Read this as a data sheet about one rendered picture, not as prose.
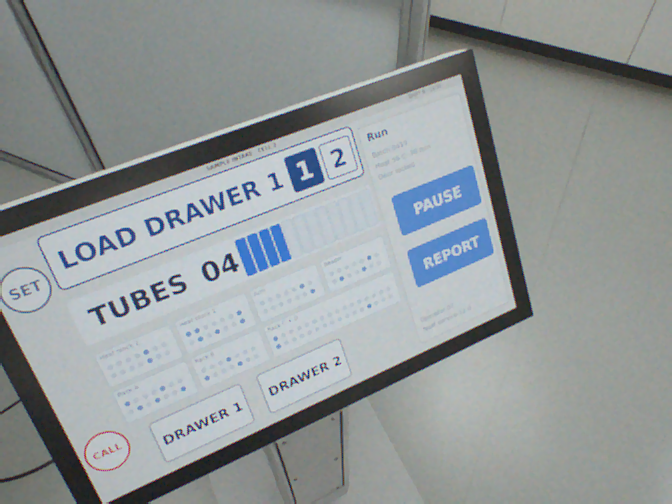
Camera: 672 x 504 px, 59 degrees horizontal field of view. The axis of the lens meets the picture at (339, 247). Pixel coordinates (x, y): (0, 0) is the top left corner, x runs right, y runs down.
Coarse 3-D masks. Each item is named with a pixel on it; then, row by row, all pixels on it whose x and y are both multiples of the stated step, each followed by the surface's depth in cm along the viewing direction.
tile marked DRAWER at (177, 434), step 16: (240, 384) 59; (208, 400) 58; (224, 400) 59; (240, 400) 59; (176, 416) 57; (192, 416) 58; (208, 416) 59; (224, 416) 59; (240, 416) 60; (160, 432) 57; (176, 432) 58; (192, 432) 58; (208, 432) 59; (224, 432) 59; (160, 448) 58; (176, 448) 58; (192, 448) 59
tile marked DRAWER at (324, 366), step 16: (320, 352) 61; (336, 352) 62; (272, 368) 60; (288, 368) 60; (304, 368) 61; (320, 368) 62; (336, 368) 62; (272, 384) 60; (288, 384) 61; (304, 384) 61; (320, 384) 62; (272, 400) 60; (288, 400) 61
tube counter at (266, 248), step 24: (360, 192) 59; (288, 216) 57; (312, 216) 58; (336, 216) 59; (360, 216) 60; (240, 240) 56; (264, 240) 57; (288, 240) 58; (312, 240) 59; (336, 240) 59; (216, 264) 56; (240, 264) 57; (264, 264) 58; (216, 288) 56
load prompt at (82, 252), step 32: (256, 160) 55; (288, 160) 56; (320, 160) 57; (352, 160) 58; (192, 192) 54; (224, 192) 55; (256, 192) 56; (288, 192) 57; (320, 192) 58; (96, 224) 52; (128, 224) 53; (160, 224) 54; (192, 224) 55; (224, 224) 55; (64, 256) 51; (96, 256) 52; (128, 256) 53; (64, 288) 52
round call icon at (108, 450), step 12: (108, 432) 56; (120, 432) 56; (84, 444) 55; (96, 444) 55; (108, 444) 56; (120, 444) 56; (84, 456) 55; (96, 456) 56; (108, 456) 56; (120, 456) 56; (132, 456) 57; (96, 468) 56; (108, 468) 56
